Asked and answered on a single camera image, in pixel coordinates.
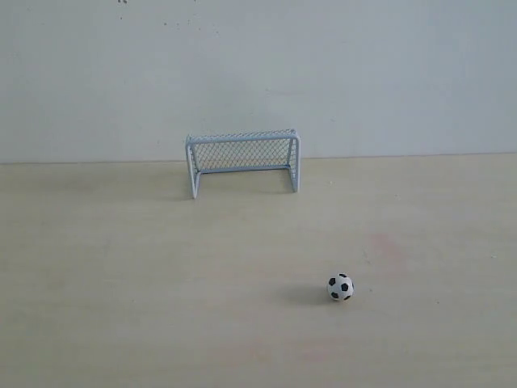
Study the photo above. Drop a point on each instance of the black and white soccer ball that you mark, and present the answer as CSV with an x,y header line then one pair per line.
x,y
340,287

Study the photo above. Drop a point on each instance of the small white wire goal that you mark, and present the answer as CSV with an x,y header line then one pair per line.
x,y
239,152

